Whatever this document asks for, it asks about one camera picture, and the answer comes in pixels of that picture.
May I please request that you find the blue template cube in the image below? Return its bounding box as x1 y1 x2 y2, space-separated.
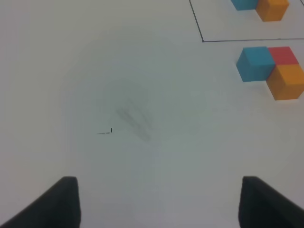
231 0 259 11

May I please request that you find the red cube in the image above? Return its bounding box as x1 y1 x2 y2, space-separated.
268 47 299 65

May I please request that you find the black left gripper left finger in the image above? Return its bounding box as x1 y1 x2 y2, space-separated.
1 176 81 228

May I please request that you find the orange template cube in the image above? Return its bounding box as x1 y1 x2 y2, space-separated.
256 0 289 22

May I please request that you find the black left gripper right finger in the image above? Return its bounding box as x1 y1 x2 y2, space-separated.
238 176 304 228

